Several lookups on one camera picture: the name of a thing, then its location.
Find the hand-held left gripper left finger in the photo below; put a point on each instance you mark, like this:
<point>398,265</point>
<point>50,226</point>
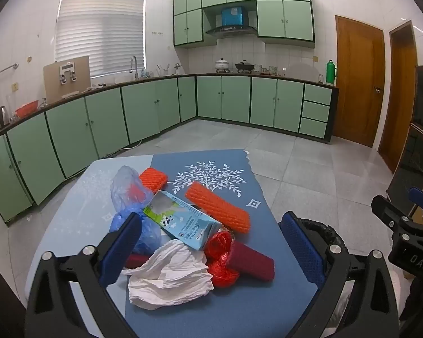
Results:
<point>121,250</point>

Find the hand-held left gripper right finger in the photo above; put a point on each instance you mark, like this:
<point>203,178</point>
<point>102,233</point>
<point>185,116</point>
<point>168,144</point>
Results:
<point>303,250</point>

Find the black trash bin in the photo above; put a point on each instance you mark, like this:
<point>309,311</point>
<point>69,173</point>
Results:
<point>320,229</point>

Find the dark red scouring pad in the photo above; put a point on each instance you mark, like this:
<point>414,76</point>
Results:
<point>253,262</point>

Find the white tissue paper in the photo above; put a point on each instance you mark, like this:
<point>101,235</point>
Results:
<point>169,278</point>

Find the blue plastic bag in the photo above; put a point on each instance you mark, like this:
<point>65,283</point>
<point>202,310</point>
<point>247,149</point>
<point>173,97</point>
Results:
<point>130,190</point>

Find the blue green milk carton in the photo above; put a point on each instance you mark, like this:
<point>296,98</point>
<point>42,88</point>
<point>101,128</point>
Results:
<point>183,218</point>

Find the short orange foam net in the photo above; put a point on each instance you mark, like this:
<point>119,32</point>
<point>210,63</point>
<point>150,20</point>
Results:
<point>154,180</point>

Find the red plastic wrapper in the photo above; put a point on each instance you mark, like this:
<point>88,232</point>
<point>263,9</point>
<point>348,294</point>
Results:
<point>220,253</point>

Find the long orange foam net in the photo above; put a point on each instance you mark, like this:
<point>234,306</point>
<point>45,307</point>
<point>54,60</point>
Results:
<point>218,206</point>

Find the light blue tree-print mat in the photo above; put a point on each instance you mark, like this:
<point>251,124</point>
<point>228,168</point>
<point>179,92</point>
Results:
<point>81,211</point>

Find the dark blue tree-print mat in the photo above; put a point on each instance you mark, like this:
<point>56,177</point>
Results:
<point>204,324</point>

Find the green base cabinets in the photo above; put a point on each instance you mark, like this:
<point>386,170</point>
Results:
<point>141,109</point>

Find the green thermos bottle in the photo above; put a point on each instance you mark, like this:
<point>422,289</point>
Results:
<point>330,74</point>

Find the red plastic basin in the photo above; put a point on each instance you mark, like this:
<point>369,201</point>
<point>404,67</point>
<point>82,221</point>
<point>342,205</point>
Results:
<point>26,109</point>

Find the metal kettle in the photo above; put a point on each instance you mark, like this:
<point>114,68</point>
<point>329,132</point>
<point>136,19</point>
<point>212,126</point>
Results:
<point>2,117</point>

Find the metal sink faucet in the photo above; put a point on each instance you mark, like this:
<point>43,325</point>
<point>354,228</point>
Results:
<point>134,64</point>

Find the black wok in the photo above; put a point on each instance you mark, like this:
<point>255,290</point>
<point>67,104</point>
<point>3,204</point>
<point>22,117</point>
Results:
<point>244,67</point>

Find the white cooking pot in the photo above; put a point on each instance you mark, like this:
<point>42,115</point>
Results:
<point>222,66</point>

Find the metal towel bar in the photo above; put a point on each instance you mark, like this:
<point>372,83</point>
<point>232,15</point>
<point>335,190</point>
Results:
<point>5,69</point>

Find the white window blind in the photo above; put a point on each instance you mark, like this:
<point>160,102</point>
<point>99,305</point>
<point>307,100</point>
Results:
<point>98,31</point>

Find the range hood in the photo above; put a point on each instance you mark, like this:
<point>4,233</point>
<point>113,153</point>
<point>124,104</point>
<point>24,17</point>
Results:
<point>231,30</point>

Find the blue film-covered hood chimney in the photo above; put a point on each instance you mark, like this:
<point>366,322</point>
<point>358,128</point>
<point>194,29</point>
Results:
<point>232,16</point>

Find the green wall cabinets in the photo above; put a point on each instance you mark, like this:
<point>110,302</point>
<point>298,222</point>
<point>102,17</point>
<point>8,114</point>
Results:
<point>292,17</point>

